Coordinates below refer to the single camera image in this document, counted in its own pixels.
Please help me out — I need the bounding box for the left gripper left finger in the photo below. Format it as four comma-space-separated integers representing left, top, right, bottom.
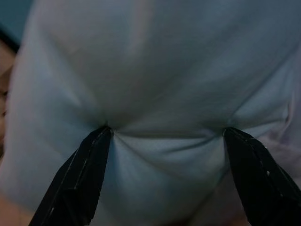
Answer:
27, 126, 115, 226

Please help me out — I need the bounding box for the pink patterned pillow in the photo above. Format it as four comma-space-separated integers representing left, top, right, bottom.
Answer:
0, 0, 301, 226

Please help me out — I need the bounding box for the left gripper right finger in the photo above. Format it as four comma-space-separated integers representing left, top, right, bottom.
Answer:
222, 127, 301, 226

